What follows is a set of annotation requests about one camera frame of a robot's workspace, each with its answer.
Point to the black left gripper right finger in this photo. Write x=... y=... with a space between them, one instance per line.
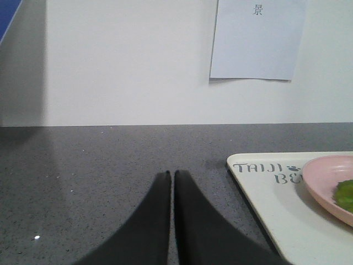
x=204 y=236

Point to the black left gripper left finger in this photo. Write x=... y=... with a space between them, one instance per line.
x=144 y=237

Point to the cream bear serving tray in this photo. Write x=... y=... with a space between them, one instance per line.
x=301 y=230

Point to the pink round plate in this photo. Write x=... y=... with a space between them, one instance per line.
x=321 y=176

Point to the green lettuce leaf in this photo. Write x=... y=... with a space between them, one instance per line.
x=343 y=195

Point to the grey stone countertop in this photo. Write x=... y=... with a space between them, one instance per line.
x=65 y=190

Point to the white paper wall notice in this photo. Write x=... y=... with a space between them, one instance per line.
x=257 y=39

